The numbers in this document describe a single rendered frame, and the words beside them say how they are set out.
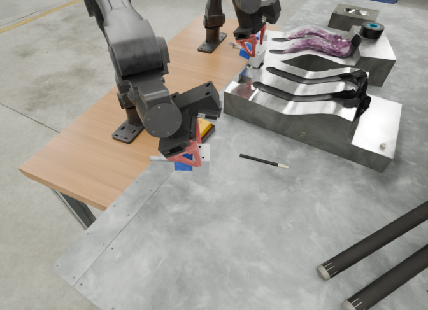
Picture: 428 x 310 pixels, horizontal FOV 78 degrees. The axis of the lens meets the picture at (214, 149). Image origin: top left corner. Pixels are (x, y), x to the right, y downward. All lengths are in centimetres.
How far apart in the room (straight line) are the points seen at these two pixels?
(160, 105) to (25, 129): 211
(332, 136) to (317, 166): 9
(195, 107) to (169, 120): 8
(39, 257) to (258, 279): 132
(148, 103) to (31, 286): 140
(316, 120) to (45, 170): 76
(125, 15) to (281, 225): 53
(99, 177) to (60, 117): 168
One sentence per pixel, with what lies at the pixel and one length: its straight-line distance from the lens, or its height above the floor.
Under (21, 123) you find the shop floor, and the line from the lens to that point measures 253.
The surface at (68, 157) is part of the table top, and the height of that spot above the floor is 80.
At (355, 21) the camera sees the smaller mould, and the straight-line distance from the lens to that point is 156.
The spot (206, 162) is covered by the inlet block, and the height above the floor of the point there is 95.
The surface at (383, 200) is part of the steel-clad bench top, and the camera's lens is 80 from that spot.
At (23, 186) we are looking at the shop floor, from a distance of 205.
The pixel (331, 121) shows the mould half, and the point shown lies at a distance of 77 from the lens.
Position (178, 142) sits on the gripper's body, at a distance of 48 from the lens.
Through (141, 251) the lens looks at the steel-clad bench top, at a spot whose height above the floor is 80.
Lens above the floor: 138
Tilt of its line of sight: 48 degrees down
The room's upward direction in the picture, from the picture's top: straight up
